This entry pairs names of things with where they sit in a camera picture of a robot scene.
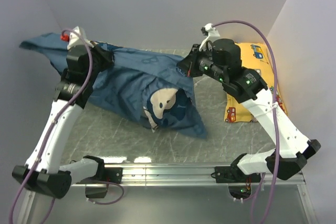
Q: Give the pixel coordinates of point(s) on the yellow car print pillow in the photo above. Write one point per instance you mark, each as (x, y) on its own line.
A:
(253, 56)

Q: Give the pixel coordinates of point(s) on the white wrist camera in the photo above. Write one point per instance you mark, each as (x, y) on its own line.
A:
(75, 37)
(211, 34)

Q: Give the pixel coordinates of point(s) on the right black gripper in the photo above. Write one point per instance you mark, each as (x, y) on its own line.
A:
(189, 64)

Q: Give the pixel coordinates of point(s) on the aluminium mounting rail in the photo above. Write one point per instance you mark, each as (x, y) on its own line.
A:
(176, 174)

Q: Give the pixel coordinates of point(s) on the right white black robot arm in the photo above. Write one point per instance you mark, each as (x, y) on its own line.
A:
(221, 60)

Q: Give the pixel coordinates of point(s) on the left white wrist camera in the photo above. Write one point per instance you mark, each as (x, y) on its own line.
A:
(75, 37)

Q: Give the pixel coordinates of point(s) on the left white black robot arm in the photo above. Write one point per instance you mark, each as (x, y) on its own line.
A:
(42, 172)

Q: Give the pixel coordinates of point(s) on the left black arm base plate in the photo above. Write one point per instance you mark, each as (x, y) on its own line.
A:
(112, 177)

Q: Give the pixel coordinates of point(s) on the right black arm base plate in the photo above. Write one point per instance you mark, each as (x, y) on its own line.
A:
(240, 185)

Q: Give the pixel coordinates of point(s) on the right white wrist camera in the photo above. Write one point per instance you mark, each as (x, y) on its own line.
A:
(211, 34)

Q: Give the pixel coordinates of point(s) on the blue cartoon mouse pillowcase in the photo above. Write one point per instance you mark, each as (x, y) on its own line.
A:
(142, 86)

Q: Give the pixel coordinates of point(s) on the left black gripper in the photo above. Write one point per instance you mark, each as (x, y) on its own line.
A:
(106, 55)

